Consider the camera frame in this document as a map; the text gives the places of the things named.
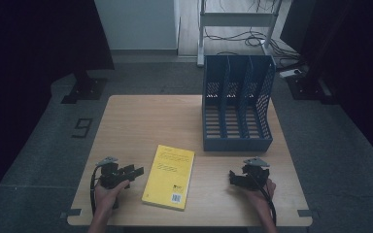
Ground black stand base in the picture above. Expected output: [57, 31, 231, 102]
[60, 69, 108, 105]
[286, 71, 338, 105]

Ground person's right hand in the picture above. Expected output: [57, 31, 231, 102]
[239, 179, 277, 209]

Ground bundle of dark floor cables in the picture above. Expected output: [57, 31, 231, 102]
[203, 27, 303, 63]

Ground dark curtain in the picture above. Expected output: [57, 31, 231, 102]
[0, 0, 116, 208]
[280, 0, 373, 173]

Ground blue file rack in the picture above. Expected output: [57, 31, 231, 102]
[201, 53, 277, 153]

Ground person's left hand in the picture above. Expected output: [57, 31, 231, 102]
[94, 180, 131, 212]

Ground left hand-held gripper black cable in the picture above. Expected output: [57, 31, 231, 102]
[89, 164, 103, 216]

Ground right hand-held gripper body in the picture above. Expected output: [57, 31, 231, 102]
[239, 156, 271, 190]

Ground white partition panel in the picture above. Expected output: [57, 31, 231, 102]
[93, 0, 181, 51]

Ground white power strip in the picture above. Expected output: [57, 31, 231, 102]
[278, 68, 303, 80]

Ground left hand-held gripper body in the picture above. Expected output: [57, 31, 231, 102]
[95, 156, 131, 190]

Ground white metal stand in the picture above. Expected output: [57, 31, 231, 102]
[196, 0, 285, 68]

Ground yellow book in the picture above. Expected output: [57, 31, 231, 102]
[141, 144, 196, 212]

